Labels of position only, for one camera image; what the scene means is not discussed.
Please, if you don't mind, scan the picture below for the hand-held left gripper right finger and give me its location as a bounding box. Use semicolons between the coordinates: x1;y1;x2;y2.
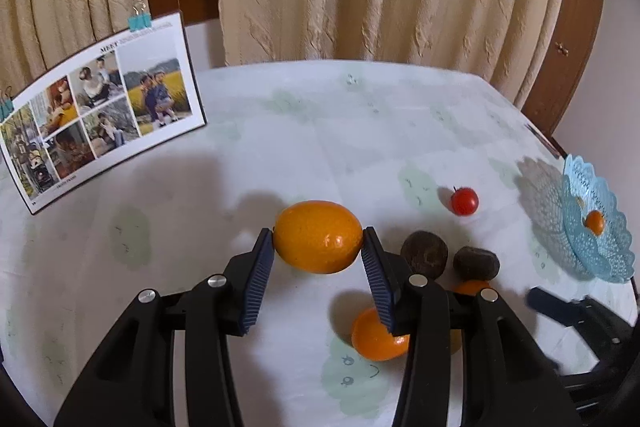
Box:
361;227;583;427

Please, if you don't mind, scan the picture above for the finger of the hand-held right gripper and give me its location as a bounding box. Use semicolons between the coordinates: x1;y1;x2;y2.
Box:
527;286;636;359
561;356;624;414

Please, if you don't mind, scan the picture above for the brown wooden door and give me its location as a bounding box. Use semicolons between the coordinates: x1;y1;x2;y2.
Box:
520;0;608;142

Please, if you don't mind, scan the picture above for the photo collage board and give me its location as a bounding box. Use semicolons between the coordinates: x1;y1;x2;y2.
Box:
0;11;207;215

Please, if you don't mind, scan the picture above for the round dark passion fruit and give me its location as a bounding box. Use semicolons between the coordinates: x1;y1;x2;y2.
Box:
400;231;448;280

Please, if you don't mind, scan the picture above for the oval orange citrus fruit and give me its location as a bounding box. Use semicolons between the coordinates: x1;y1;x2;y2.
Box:
274;201;363;275

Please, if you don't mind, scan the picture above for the wrinkled brown passion fruit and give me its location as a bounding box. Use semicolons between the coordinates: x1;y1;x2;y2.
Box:
453;246;500;282

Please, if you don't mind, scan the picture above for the wooden window sill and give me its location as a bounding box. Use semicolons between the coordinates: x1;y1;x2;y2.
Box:
146;0;220;28

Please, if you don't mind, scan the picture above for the light blue lattice basket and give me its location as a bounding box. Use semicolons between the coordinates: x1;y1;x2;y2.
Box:
562;154;635;283

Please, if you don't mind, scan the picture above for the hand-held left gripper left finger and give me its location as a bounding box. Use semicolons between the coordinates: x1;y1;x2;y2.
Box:
52;228;275;427

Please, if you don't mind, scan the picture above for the pale printed tablecloth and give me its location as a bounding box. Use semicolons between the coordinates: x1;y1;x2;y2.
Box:
0;59;640;427

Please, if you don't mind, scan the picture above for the small red cherry tomato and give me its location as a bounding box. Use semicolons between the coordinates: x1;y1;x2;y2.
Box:
450;186;480;217

